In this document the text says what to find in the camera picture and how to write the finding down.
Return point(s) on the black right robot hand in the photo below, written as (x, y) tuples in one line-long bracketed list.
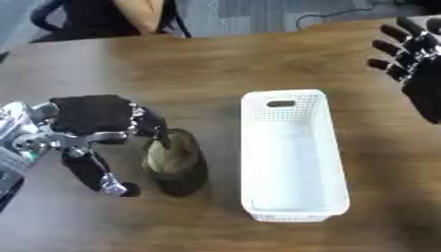
[(422, 75)]

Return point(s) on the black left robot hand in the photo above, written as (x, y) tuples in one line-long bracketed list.
[(92, 113)]

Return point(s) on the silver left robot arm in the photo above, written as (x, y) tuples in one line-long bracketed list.
[(14, 144)]

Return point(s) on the person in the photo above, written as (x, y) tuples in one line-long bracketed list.
[(109, 16)]

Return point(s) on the brown oval object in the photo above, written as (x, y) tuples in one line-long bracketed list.
[(177, 164)]

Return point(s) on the black chair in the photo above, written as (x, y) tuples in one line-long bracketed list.
[(49, 19)]

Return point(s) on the white perforated plastic basket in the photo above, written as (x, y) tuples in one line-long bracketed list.
[(293, 154)]

